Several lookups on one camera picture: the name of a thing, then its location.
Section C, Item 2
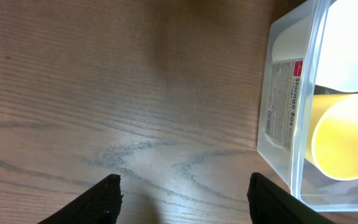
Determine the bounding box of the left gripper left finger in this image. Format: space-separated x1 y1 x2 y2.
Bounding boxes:
40 174 123 224

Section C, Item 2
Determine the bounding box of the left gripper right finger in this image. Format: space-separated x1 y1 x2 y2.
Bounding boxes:
247 172 334 224

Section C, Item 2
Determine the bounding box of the clear plastic storage box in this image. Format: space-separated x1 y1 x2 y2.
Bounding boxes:
256 0 358 213

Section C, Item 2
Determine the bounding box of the yellow plastic cup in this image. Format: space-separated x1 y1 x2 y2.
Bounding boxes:
305 94 358 180

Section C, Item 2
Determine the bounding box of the white plastic cup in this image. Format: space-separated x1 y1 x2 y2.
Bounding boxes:
264 0 358 93

